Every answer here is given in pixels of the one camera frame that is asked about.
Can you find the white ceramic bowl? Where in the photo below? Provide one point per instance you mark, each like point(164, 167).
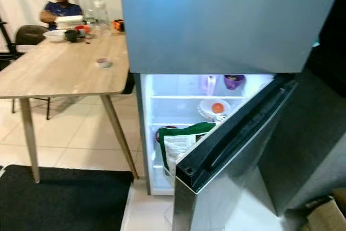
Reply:
point(54, 36)
point(204, 112)

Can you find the orange red tomato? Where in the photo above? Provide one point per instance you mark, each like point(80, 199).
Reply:
point(218, 107)

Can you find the grey fridge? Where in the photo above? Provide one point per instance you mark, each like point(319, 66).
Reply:
point(221, 25)

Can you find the glass fridge shelf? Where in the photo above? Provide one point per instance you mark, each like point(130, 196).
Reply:
point(173, 123)

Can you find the black metal stand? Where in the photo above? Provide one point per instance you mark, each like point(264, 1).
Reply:
point(6, 35)

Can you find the light wooden table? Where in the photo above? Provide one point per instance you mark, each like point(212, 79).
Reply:
point(65, 71)

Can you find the dark grey chair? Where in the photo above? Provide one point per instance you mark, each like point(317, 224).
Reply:
point(30, 34)

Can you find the black bowl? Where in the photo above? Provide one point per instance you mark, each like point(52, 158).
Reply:
point(71, 35)

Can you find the white foam food box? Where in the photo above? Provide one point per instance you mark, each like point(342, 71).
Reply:
point(69, 21)

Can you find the person in blue shirt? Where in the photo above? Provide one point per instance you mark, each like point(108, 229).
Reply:
point(60, 10)

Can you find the white tape roll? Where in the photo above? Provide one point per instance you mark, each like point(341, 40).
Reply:
point(104, 65)

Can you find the small red container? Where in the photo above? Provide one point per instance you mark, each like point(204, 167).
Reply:
point(82, 28)

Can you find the slim clear plastic bottle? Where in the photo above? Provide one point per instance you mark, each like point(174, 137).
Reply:
point(86, 12)

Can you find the clear jug white cap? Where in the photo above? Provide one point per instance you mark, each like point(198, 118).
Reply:
point(102, 21)

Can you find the orange black device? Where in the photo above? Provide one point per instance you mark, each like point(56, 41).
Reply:
point(119, 25)

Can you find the green white food bag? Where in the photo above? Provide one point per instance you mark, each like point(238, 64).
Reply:
point(181, 147)

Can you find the light purple pitcher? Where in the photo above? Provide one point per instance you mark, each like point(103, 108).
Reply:
point(208, 85)

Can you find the purple bowl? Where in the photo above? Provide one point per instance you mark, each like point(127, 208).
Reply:
point(234, 81)

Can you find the brown cardboard box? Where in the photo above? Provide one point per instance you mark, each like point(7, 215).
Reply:
point(327, 215)

